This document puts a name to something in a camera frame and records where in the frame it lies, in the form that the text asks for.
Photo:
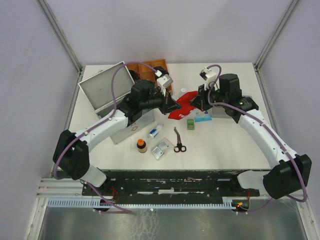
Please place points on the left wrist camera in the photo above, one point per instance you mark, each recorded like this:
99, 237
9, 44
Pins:
164, 81

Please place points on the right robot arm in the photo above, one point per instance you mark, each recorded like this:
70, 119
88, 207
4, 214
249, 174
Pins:
289, 171

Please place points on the grey plastic divider tray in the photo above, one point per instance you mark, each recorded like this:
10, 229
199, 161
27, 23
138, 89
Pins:
219, 113

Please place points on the red first aid pouch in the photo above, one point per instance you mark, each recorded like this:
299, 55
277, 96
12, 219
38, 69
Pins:
186, 107

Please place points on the black handled bandage scissors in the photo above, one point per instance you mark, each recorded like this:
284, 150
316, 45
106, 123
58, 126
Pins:
179, 146

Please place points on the clear bottle white cap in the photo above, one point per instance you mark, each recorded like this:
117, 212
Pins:
182, 92

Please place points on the alcohol wipe packets bag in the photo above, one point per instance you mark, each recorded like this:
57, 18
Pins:
163, 147

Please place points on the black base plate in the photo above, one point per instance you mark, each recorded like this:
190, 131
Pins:
174, 186

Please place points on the brown bottle orange cap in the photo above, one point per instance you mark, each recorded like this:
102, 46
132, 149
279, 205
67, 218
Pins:
141, 146

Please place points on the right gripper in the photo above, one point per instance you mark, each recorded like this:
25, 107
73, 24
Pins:
200, 101

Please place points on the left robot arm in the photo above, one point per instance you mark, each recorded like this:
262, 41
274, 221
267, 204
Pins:
72, 152

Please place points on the blue cotton swab bag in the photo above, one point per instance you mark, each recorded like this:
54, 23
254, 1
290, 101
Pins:
202, 116

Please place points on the wooden compartment tray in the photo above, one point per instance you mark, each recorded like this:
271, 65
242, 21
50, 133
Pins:
147, 67

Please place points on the white slotted cable duct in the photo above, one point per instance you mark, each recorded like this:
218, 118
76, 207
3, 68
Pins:
98, 203

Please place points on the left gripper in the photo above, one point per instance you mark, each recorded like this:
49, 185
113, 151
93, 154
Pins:
169, 105

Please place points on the small green box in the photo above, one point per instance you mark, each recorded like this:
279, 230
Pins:
190, 124

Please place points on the white blue bandage roll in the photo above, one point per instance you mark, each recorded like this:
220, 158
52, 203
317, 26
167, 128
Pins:
155, 131

